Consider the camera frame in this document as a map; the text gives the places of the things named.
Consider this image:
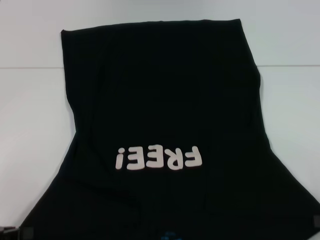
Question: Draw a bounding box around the black t-shirt with FREE print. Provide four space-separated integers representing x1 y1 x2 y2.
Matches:
14 17 320 240

